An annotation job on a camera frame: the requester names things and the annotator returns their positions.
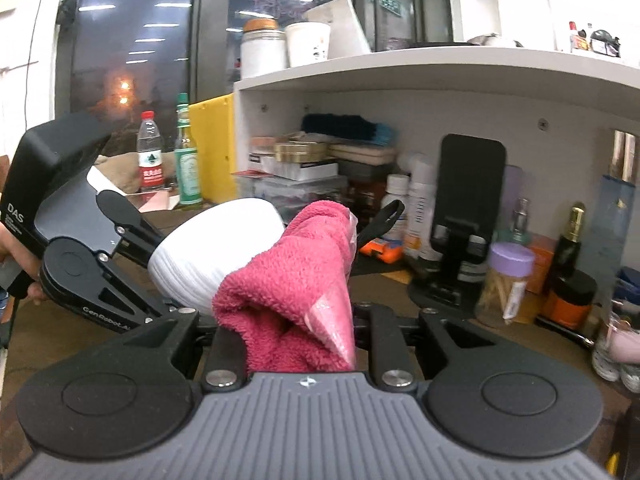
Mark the orange utility knife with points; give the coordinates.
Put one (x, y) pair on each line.
(382, 250)

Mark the white paper cup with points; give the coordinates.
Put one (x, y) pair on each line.
(306, 45)

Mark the pink glass cup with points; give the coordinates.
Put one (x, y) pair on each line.
(622, 347)

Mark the white board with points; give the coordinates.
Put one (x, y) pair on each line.
(345, 30)

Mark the clear plastic box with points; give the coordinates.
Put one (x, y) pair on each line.
(295, 190)

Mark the copper lid tin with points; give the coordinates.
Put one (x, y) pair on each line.
(262, 142)

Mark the small clear spray bottle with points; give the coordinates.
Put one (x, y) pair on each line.
(520, 225)

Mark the white pump bottle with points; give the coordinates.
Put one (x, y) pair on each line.
(422, 200)

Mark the toothpick jar purple lid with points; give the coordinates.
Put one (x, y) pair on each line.
(505, 285)

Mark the white shelf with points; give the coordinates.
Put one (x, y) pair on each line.
(400, 67)

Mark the metal dish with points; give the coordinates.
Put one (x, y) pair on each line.
(492, 40)

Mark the orange jar black lid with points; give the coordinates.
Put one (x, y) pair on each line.
(570, 305)

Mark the tall blue bottle silver cap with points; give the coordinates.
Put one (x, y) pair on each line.
(612, 220)

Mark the black phone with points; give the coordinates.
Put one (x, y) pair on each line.
(472, 180)

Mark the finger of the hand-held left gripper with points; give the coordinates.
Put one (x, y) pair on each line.
(136, 286)
(135, 232)

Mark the pink towel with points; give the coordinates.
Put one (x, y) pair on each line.
(280, 285)

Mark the red label water bottle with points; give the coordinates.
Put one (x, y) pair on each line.
(150, 160)

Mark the white medicine bottle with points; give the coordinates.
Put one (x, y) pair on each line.
(397, 200)

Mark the person's left hand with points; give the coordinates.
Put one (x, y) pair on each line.
(15, 250)

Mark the white jar orange lid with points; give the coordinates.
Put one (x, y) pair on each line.
(262, 55)

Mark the white bowl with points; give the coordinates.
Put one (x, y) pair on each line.
(215, 250)

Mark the gold round tin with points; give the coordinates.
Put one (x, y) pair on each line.
(300, 152)

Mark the green glass bottle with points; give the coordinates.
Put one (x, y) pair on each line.
(187, 170)

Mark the yellow plastic box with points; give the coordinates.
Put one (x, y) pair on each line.
(215, 145)

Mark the small red cap bottle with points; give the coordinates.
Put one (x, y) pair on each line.
(573, 37)

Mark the black phone stand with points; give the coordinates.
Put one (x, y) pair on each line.
(452, 252)

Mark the yellow tool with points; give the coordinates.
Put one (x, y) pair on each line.
(615, 467)

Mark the black bristle brush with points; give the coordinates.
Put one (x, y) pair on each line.
(350, 127)

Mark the dark bottle gold cap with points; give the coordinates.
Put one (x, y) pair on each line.
(567, 255)

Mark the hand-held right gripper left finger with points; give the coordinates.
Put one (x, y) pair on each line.
(227, 340)

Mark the black helmet figure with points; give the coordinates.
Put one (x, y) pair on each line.
(605, 45)

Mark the wooden brush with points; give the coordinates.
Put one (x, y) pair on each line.
(365, 154)

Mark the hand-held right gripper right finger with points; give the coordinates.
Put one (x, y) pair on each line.
(380, 340)

